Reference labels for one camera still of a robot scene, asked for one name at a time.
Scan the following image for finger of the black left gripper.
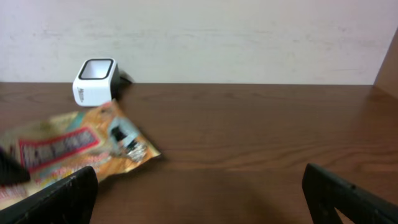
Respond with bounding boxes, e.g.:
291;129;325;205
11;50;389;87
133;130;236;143
1;148;30;185

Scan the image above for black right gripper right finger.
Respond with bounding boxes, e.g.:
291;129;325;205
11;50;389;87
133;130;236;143
302;163;397;224

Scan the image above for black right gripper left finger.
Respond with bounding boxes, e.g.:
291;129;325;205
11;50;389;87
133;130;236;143
1;166;98;224

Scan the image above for yellow snack bag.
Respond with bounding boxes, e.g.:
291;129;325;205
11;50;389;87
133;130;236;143
1;101;160;208

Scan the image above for white barcode scanner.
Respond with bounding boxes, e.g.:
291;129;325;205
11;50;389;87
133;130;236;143
72;58;134;107

